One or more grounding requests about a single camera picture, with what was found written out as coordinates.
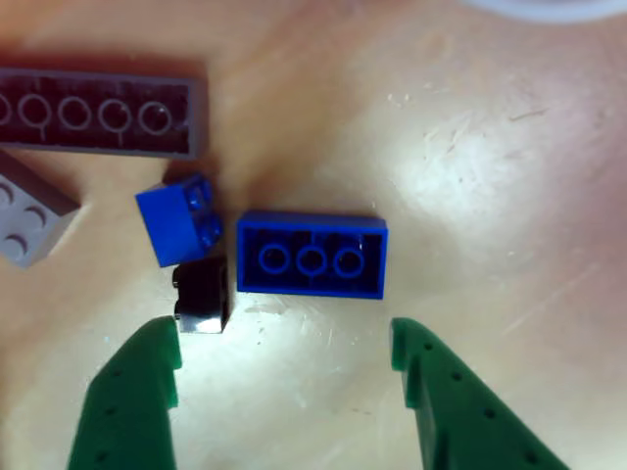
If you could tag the black 2x2 lego brick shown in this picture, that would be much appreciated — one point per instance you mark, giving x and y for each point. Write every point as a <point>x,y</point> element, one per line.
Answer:
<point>203,294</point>

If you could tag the blue 2x2 lego brick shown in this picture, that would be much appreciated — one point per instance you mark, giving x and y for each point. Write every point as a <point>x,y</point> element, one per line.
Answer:
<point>171,225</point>

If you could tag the grey 2x4 lego brick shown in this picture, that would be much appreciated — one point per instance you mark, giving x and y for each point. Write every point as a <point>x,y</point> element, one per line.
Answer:
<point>24,225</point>

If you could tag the blue 2x4 lego brick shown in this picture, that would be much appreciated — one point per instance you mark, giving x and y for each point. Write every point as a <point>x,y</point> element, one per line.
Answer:
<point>313,257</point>

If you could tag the dark grey 2x6 lego brick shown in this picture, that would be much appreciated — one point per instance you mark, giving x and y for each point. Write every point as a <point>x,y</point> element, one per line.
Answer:
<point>88,132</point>

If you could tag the white plastic bin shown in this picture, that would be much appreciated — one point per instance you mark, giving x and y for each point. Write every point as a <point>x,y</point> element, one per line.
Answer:
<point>539,10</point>

